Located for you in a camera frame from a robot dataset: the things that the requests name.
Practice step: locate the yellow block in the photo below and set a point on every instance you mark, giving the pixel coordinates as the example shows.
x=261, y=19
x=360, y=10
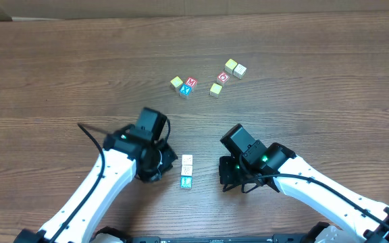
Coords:
x=215, y=90
x=230, y=65
x=176, y=83

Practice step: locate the yellow block left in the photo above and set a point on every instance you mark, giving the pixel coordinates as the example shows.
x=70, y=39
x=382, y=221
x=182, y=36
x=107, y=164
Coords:
x=176, y=83

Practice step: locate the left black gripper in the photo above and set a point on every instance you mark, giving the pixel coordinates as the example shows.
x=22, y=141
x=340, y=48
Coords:
x=167, y=156

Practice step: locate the blue wooden block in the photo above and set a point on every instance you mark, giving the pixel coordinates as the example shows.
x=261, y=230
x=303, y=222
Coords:
x=186, y=182

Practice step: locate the red edged wooden block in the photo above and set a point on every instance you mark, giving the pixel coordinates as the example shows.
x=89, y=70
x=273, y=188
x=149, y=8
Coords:
x=187, y=160

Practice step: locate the blue X block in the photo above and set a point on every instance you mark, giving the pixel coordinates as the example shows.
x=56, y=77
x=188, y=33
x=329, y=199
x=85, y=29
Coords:
x=185, y=91

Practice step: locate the red circle block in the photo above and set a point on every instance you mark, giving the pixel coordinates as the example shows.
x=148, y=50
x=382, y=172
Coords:
x=222, y=78

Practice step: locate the yellow block middle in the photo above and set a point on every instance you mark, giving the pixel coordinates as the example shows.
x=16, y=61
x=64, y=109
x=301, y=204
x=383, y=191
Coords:
x=215, y=90

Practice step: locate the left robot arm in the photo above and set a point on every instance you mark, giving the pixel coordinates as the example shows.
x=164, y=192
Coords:
x=134, y=151

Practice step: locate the white block far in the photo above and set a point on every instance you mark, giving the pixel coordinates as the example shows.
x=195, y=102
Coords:
x=239, y=71

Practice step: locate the green edged wooden block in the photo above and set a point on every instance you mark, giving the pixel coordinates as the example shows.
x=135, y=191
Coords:
x=186, y=170

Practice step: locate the red M block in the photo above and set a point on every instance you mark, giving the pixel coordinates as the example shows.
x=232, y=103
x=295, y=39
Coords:
x=191, y=82

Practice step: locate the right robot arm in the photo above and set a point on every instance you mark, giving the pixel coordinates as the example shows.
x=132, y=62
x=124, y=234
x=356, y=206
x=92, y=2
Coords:
x=351, y=217

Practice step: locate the yellow block far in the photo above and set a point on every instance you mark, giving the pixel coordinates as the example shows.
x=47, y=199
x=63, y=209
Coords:
x=230, y=65

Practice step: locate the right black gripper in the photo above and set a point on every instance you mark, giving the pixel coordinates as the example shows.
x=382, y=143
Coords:
x=227, y=172

